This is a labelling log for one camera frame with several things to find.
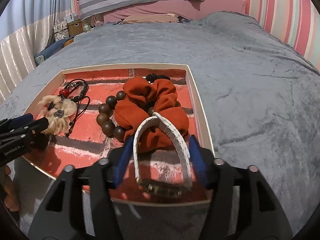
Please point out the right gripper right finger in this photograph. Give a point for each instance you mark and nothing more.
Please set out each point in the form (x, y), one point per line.
(243, 205)

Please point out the white strap wristwatch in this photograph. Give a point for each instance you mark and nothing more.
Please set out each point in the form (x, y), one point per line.
(164, 160)

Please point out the orange fabric scrunchie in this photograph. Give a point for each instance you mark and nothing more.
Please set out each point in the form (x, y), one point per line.
(161, 95)

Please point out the black tie with red cherries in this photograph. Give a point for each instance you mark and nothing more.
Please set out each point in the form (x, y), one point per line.
(64, 93)

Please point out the brick-pattern jewelry tray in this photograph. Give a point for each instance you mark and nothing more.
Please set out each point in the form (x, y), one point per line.
(94, 132)

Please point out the person's left hand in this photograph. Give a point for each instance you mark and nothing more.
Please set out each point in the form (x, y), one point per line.
(11, 200)

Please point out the cream pleated curtain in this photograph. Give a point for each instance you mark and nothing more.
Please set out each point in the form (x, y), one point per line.
(19, 48)

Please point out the blue cushioned bedside bench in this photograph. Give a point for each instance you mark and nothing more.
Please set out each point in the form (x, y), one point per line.
(50, 50)

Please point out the black beaded scrunchie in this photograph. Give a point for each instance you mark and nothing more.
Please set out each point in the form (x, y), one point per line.
(151, 78)

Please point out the grey plush bed blanket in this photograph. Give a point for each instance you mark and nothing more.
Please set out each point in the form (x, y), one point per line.
(261, 98)

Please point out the brown cardboard storage box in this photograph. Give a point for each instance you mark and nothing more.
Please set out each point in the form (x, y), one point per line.
(75, 28)

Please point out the beige folded cloth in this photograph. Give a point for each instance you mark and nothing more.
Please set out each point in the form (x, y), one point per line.
(154, 18)

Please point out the pink bed headboard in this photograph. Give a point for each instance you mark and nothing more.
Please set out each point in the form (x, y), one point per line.
(189, 9)

